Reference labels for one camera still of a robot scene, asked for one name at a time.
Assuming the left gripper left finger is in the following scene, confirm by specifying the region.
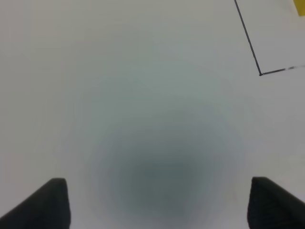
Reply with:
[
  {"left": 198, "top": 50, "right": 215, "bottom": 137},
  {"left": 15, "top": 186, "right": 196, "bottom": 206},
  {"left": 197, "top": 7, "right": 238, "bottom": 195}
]
[{"left": 0, "top": 178, "right": 71, "bottom": 229}]

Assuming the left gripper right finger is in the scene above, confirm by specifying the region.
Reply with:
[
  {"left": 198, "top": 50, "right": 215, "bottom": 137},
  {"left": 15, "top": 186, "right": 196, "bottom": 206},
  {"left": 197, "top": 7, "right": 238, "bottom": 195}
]
[{"left": 247, "top": 177, "right": 305, "bottom": 229}]

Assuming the template yellow block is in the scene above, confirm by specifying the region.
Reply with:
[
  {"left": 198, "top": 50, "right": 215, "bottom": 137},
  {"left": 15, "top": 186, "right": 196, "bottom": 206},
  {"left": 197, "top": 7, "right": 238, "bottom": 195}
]
[{"left": 293, "top": 0, "right": 305, "bottom": 16}]

